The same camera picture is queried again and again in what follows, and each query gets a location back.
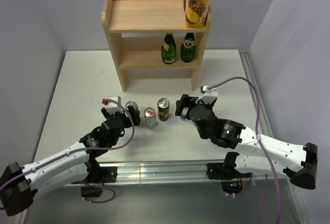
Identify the blue silver can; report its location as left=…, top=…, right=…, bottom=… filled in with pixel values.
left=180, top=107, right=189, bottom=121
left=144, top=107, right=156, bottom=129

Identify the black yellow can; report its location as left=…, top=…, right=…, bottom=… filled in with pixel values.
left=125, top=101, right=138, bottom=111
left=157, top=98, right=170, bottom=121

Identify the green yellow-label glass bottle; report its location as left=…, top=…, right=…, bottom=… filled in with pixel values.
left=161, top=33, right=176, bottom=64

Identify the green Perrier glass bottle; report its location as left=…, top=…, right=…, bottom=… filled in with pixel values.
left=180, top=33, right=196, bottom=63

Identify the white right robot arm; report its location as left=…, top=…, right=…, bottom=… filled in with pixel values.
left=175, top=94, right=318, bottom=189

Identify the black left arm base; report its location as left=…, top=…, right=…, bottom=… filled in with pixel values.
left=80, top=166, right=118, bottom=198

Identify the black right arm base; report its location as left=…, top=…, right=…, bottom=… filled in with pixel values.
left=206, top=163, right=252, bottom=180

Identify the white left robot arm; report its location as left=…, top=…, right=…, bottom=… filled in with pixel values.
left=1, top=106, right=140, bottom=216

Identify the wooden shelf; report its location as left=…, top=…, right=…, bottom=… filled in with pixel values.
left=102, top=0, right=212, bottom=91

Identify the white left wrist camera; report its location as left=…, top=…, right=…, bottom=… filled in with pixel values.
left=102, top=95, right=123, bottom=114

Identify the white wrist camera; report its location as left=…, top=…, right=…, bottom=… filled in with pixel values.
left=102, top=95, right=123, bottom=114
left=195, top=85, right=218, bottom=104

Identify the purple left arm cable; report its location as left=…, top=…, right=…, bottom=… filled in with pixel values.
left=0, top=99, right=136, bottom=211

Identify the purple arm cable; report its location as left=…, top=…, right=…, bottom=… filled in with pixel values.
left=0, top=99, right=136, bottom=211
left=210, top=76, right=282, bottom=224

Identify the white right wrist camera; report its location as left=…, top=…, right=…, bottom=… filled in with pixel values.
left=195, top=85, right=218, bottom=104

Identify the aluminium front rail frame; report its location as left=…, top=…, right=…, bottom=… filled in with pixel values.
left=27, top=156, right=296, bottom=186

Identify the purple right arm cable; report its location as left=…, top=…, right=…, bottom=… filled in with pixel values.
left=210, top=76, right=282, bottom=224

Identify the aluminium side rail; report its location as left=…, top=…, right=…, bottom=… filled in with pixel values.
left=239, top=50, right=274, bottom=138

